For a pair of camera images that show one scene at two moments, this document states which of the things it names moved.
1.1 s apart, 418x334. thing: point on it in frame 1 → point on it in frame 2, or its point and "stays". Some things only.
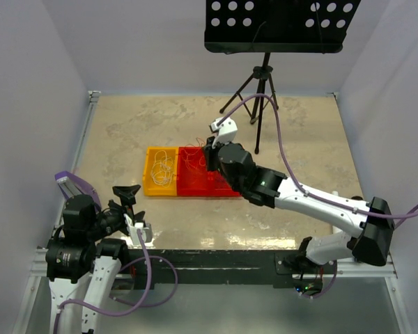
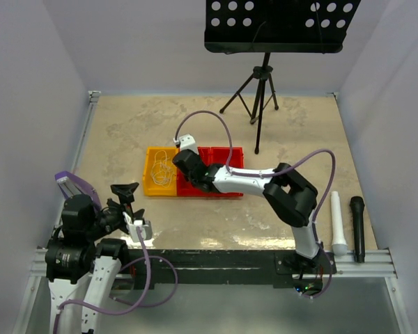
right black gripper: (210, 152) → (196, 155)
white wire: (162, 170) stays
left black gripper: (126, 194) stays
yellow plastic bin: (160, 173) stays
